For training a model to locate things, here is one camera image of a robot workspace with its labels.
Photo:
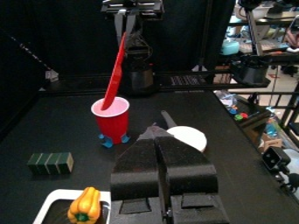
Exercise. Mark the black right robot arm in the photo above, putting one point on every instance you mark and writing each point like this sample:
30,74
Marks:
140,78

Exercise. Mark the small blue plastic toy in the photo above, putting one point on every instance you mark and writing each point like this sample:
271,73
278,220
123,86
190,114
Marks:
107,143

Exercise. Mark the black camera box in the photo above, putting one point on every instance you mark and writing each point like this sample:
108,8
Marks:
275,157

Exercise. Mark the white toy induction stove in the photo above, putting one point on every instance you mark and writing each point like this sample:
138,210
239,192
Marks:
51,201

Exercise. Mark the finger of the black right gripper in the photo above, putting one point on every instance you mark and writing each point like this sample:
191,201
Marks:
119,24
131,24

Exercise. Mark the red plastic cup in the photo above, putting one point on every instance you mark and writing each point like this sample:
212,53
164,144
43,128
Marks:
112,125

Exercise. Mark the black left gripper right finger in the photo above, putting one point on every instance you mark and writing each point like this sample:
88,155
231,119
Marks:
188,175

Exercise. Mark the clear plastic bag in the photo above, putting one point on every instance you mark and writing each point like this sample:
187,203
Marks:
226,99

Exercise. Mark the small cardboard box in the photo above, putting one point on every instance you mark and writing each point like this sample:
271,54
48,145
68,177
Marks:
271,143

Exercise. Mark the white corner bracket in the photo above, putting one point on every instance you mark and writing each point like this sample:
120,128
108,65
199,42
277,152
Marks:
51,75

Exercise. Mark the red plastic toy knife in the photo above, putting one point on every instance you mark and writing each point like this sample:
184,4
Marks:
115,75

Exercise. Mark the blue water bottle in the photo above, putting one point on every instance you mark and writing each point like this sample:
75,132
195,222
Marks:
271,128

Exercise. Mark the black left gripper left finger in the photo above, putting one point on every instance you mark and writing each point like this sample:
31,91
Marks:
134,172

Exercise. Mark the black device on shelf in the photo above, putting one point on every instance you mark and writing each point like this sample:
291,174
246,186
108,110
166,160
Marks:
249,71

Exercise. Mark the teal plastic container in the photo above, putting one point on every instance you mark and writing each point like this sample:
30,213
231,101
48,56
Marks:
230,47

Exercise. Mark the dark green striped block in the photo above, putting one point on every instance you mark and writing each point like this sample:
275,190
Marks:
51,163

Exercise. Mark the yellow toy bell pepper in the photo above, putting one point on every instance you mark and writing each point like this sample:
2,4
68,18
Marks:
87,204

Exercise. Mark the small green toy ball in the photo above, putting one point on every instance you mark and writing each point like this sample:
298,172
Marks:
238,117

